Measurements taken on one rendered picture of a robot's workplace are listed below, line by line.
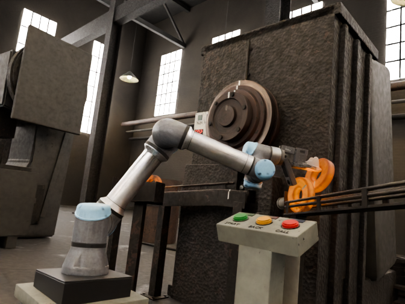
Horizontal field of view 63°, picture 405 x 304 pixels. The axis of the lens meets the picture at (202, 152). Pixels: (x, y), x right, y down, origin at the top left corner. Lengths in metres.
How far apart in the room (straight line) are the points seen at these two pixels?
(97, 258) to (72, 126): 3.14
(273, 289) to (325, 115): 1.14
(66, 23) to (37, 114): 9.32
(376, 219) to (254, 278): 1.71
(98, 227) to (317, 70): 1.36
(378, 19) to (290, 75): 7.12
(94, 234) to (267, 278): 0.60
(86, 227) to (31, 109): 2.91
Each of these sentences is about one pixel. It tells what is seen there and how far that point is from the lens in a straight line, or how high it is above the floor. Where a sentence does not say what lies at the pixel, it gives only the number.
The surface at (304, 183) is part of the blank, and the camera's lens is 1.46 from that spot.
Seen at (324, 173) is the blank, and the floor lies 0.80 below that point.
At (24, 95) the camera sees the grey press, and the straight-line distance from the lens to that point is 3.97.
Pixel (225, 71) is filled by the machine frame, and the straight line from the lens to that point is 2.31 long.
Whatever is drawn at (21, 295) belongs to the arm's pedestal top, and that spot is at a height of 0.28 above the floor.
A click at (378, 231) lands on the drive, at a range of 2.53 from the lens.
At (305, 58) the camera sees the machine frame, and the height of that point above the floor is 1.47.
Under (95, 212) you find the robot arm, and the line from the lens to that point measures 1.18.
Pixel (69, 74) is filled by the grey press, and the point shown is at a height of 1.93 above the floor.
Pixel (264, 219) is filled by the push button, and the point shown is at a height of 0.61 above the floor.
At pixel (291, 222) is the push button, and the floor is 0.61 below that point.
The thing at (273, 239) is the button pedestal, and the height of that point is 0.57.
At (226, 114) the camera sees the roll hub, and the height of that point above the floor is 1.12.
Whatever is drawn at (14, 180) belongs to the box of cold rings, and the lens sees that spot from 3.69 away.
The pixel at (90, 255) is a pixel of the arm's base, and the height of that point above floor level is 0.43.
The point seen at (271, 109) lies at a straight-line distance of 1.80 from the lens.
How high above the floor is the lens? 0.64
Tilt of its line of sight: 8 degrees up
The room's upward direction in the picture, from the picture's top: 6 degrees clockwise
